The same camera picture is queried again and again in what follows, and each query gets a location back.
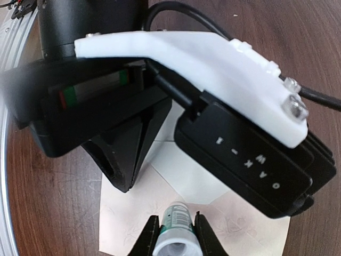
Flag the beige envelope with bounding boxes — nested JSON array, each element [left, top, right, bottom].
[[98, 105, 291, 256]]

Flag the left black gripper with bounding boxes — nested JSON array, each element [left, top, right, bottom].
[[1, 1, 172, 193]]

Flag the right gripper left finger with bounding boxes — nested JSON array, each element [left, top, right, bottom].
[[128, 215, 161, 256]]

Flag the left black cable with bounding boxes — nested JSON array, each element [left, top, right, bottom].
[[146, 1, 341, 110]]

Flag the green white glue stick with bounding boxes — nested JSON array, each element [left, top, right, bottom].
[[153, 202, 203, 256]]

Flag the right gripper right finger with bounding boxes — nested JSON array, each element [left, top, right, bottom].
[[194, 212, 228, 256]]

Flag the aluminium front rail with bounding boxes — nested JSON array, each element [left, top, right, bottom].
[[0, 0, 38, 256]]

